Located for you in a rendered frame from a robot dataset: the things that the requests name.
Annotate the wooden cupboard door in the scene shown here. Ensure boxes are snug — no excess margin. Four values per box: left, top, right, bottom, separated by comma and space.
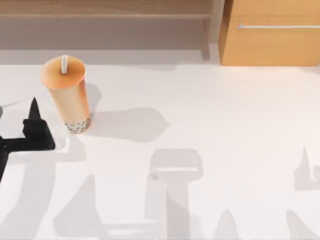
221, 0, 320, 67

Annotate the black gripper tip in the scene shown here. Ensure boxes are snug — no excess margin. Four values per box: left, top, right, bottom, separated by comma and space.
0, 96, 56, 184

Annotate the long metal handle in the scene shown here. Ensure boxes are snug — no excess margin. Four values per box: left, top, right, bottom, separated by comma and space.
237, 23, 320, 30

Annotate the wooden cupboard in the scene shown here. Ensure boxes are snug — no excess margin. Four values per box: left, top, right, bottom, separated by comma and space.
218, 0, 320, 67

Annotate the orange bubble tea cup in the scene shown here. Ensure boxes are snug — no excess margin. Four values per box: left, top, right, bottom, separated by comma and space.
39, 55, 91, 135

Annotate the white drinking straw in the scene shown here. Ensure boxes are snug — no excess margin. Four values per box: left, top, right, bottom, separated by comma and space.
60, 54, 69, 75

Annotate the wooden open shelf unit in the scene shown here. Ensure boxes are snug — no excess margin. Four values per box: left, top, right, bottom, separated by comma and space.
0, 0, 219, 61

